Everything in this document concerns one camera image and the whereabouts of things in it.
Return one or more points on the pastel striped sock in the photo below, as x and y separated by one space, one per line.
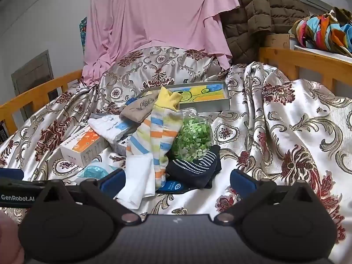
167 126
140 140

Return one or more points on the black packet with blue label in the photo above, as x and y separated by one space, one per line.
173 186

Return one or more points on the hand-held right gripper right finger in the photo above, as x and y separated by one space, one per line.
242 180

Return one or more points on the colourful wall poster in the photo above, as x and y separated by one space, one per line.
83 33

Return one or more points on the pink garment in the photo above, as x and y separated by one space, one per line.
9 239

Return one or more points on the multicolour patterned cloth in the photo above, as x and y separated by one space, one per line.
319 33

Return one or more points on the bag of green pieces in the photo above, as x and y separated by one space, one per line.
192 137

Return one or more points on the beige pouch with drawing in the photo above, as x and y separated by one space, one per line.
137 108

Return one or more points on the light blue plastic bag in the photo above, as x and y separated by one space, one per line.
96 169

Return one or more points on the floral satin blanket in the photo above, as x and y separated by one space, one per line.
288 132

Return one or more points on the orange and white box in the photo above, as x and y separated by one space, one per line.
85 144

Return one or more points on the pink hanging cloth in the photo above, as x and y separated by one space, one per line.
154 19

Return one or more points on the grey tray with colourful picture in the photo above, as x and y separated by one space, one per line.
203 90

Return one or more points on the plain white cloth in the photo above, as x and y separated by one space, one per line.
139 178

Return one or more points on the white printed washcloth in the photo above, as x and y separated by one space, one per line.
110 129

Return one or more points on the navy dotted sock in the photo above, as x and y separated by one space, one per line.
195 167

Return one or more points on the grey wall panel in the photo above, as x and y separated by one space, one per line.
33 77

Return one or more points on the wooden bed rail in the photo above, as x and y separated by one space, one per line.
283 56
41 89

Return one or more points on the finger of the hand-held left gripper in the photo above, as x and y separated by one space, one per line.
11 175

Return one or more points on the brown quilted jacket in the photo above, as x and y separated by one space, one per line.
264 8

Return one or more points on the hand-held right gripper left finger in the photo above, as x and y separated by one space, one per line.
112 183

